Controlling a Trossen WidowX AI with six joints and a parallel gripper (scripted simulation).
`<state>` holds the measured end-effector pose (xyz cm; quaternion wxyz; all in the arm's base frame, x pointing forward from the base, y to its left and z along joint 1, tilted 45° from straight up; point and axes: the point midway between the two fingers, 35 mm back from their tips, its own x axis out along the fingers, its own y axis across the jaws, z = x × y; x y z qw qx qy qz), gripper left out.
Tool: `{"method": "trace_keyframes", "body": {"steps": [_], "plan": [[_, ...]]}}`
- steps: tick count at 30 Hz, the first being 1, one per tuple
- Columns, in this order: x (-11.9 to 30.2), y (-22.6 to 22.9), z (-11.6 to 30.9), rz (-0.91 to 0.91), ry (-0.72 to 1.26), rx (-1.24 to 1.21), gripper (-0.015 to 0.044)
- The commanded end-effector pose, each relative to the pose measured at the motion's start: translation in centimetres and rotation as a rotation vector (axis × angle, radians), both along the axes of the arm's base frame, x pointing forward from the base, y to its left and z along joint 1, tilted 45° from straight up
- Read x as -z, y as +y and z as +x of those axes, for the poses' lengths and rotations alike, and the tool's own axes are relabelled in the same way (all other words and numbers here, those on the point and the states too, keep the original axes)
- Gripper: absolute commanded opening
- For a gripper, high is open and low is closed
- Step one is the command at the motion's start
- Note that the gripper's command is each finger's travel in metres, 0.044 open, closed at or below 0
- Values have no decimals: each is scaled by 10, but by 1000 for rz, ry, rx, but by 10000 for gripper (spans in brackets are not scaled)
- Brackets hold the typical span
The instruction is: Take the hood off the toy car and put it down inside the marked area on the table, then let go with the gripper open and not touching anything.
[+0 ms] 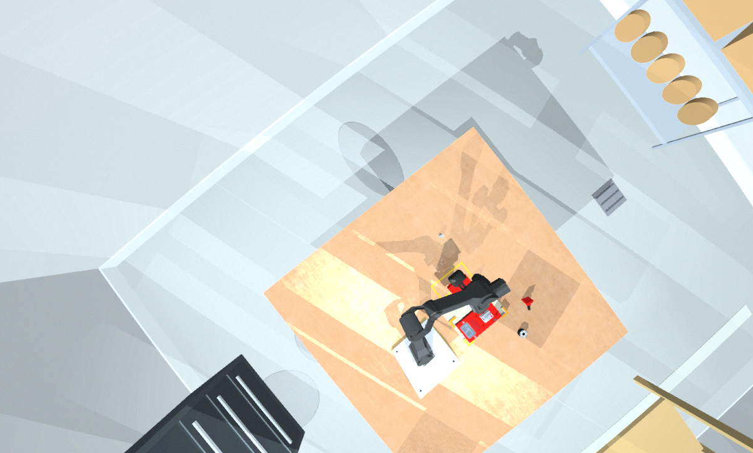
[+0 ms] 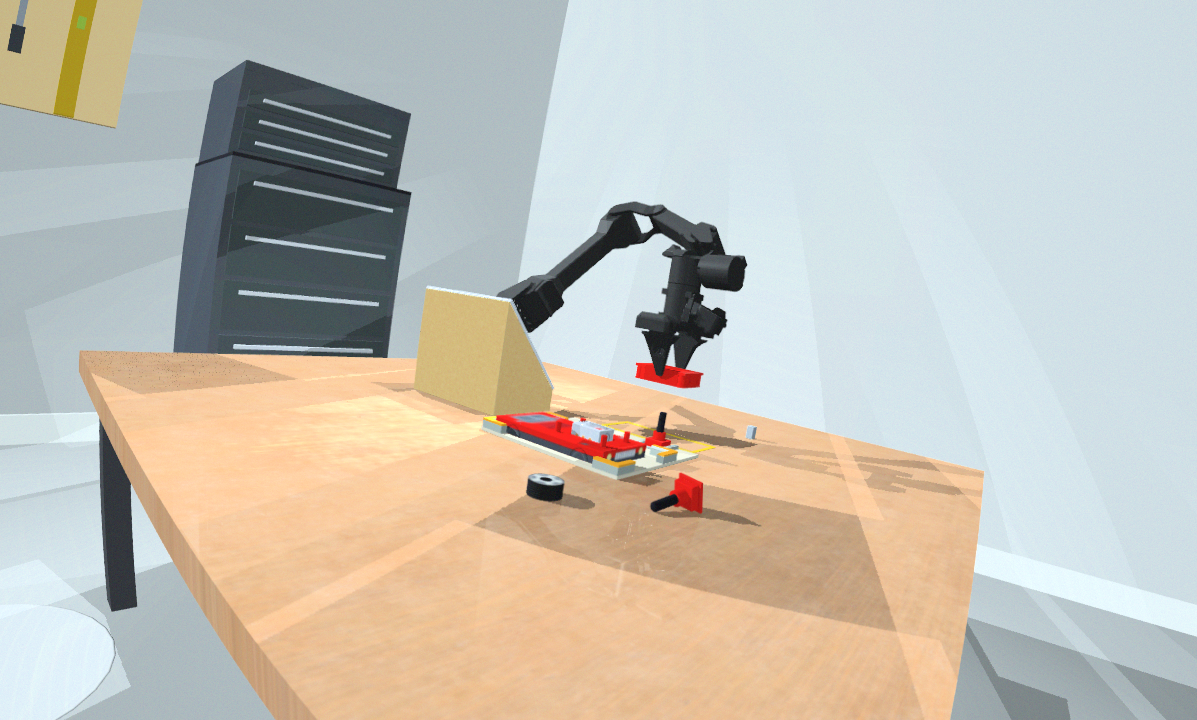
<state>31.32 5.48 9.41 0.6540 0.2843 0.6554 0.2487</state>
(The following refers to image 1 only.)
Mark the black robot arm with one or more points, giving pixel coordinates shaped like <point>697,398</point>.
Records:
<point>478,294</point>

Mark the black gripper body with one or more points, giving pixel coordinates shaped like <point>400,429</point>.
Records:
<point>457,279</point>

